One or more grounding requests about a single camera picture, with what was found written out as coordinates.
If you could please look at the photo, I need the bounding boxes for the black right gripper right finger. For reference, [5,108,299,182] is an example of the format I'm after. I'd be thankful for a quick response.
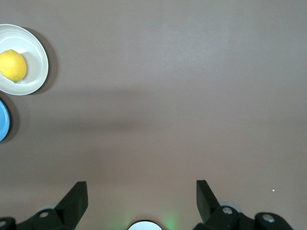
[193,180,295,230]

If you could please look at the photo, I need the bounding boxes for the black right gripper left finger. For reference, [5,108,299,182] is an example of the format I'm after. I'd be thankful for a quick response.
[0,181,88,230]

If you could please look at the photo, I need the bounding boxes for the yellow lemon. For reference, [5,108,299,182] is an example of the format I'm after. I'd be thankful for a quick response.
[0,49,28,82]

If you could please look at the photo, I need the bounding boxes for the blue round plate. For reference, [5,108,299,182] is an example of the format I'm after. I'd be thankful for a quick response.
[0,99,12,143]

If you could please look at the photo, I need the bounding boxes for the cream round plate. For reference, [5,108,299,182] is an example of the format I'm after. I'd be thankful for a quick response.
[0,23,49,96]

